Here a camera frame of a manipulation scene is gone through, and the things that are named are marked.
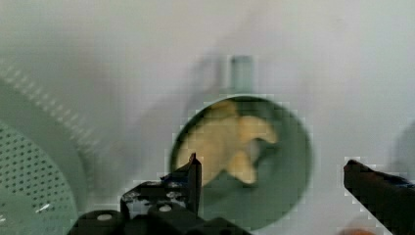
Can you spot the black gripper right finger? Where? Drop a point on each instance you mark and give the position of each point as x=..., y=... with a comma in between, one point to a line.
x=389, y=198

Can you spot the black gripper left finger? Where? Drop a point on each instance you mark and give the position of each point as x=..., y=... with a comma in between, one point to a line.
x=189, y=179

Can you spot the yellow banana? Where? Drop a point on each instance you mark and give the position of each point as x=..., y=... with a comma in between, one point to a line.
x=221, y=141

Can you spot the green mug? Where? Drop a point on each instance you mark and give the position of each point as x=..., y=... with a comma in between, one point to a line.
x=283, y=169

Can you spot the green perforated colander basket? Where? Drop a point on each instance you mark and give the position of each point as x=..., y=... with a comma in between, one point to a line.
x=43, y=183

